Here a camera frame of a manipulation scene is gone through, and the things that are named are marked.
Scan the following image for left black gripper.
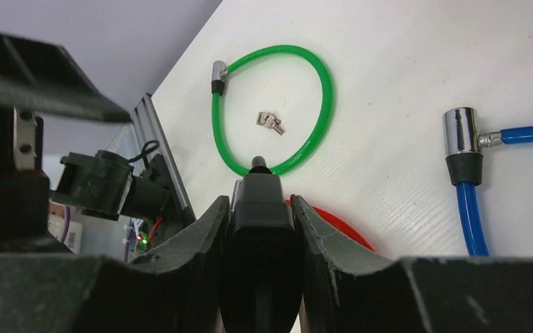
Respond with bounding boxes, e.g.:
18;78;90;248
0;33;130;243

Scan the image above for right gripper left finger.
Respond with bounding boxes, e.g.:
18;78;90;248
0;196;230;332

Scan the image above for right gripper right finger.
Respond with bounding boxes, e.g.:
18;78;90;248
291;196;533;332

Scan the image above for red cable lock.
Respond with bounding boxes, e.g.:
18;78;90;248
285;198;377;253

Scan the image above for black padlock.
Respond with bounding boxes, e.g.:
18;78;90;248
219;156;303;332

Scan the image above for green cable lock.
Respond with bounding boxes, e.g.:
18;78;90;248
211;44;335;176

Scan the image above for small silver keys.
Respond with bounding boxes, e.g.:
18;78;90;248
256;112;285;135

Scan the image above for blue cable lock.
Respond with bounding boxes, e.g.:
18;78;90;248
442;107;533;257

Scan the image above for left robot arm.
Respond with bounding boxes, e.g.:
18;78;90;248
0;33;170;250

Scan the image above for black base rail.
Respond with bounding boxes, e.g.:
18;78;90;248
132;94;196;250

